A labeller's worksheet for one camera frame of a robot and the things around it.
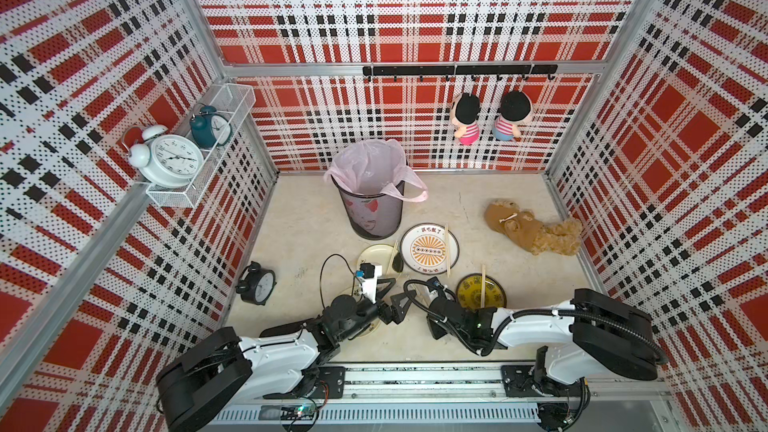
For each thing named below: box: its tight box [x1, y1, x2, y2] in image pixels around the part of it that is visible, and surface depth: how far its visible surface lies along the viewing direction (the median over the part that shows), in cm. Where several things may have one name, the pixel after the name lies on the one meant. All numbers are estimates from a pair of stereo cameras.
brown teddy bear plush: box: [484, 198, 583, 256], surface depth 95 cm
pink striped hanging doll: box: [452, 92, 481, 145], surface depth 99 cm
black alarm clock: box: [235, 261, 277, 306], surface depth 85 cm
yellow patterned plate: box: [456, 274, 507, 309], surface depth 90 cm
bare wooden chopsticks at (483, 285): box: [481, 264, 486, 308], surface depth 90 cm
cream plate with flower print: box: [357, 244, 397, 277], surface depth 98 cm
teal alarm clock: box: [190, 105, 233, 149], surface depth 73 cm
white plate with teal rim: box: [400, 222, 460, 275], surface depth 100 cm
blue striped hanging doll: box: [492, 91, 532, 141], surface depth 100 cm
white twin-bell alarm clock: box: [123, 124, 205, 190], surface depth 63 cm
